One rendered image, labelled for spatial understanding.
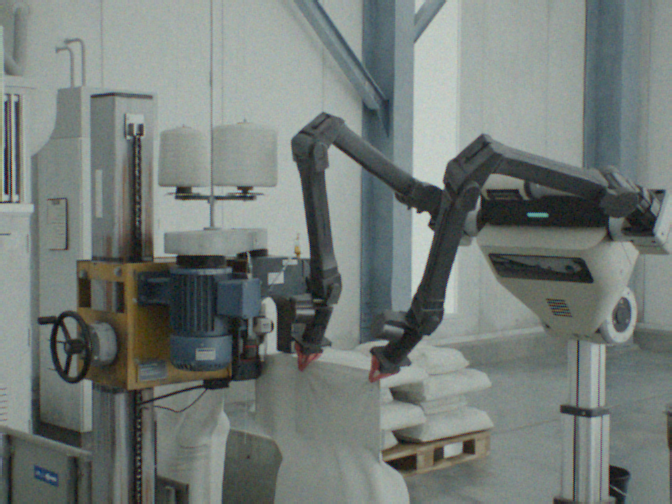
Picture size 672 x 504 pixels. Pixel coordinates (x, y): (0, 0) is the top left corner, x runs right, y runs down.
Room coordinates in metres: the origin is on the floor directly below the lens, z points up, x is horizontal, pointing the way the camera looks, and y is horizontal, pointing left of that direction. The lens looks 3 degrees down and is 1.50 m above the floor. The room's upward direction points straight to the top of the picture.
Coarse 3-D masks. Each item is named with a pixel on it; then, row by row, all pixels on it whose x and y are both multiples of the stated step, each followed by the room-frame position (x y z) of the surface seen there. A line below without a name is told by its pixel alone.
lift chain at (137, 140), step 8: (136, 136) 2.73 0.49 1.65; (136, 144) 2.73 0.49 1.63; (136, 152) 2.73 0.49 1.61; (136, 160) 2.73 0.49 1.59; (136, 168) 2.73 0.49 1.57; (136, 176) 2.73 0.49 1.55; (136, 192) 2.73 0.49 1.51; (136, 200) 2.73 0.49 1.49; (136, 208) 2.73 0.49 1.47; (136, 216) 2.73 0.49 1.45; (136, 224) 2.73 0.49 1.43; (136, 232) 2.73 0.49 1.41; (136, 240) 2.73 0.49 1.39; (136, 248) 2.73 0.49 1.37; (136, 256) 2.73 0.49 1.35; (136, 392) 2.73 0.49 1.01; (136, 400) 2.72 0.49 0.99; (136, 408) 2.72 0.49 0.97; (136, 416) 2.73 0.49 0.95; (136, 424) 2.72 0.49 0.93; (136, 432) 2.73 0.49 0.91; (136, 440) 2.72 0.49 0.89; (136, 448) 2.72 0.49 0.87; (136, 456) 2.73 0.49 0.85; (136, 464) 2.72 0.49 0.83; (136, 472) 2.72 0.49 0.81; (136, 480) 2.73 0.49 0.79; (136, 488) 2.72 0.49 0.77; (136, 496) 2.72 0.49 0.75
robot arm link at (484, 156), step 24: (480, 144) 2.32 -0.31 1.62; (456, 168) 2.34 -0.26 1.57; (480, 168) 2.30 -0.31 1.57; (504, 168) 2.33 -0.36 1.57; (528, 168) 2.35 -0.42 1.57; (552, 168) 2.37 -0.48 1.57; (576, 168) 2.43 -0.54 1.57; (600, 168) 2.50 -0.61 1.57; (456, 192) 2.32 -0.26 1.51; (576, 192) 2.43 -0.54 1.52; (600, 192) 2.44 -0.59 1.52; (624, 192) 2.43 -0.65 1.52
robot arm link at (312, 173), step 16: (320, 144) 2.63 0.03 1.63; (304, 160) 2.70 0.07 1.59; (320, 160) 2.65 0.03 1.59; (304, 176) 2.69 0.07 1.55; (320, 176) 2.69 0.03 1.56; (304, 192) 2.71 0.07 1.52; (320, 192) 2.71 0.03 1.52; (304, 208) 2.74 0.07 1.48; (320, 208) 2.72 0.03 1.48; (320, 224) 2.73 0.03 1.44; (320, 240) 2.75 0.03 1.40; (320, 256) 2.76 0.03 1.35; (320, 272) 2.77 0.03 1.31; (336, 272) 2.79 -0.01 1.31; (320, 288) 2.79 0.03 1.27
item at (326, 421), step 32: (256, 384) 3.01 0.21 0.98; (288, 384) 2.91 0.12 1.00; (320, 384) 2.83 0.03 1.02; (352, 384) 2.73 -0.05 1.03; (256, 416) 3.01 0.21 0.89; (288, 416) 2.91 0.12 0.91; (320, 416) 2.83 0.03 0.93; (352, 416) 2.73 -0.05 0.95; (288, 448) 2.86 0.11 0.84; (320, 448) 2.80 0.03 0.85; (352, 448) 2.73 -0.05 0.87; (288, 480) 2.81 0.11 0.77; (320, 480) 2.73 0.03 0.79; (352, 480) 2.66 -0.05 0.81; (384, 480) 2.67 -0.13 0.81
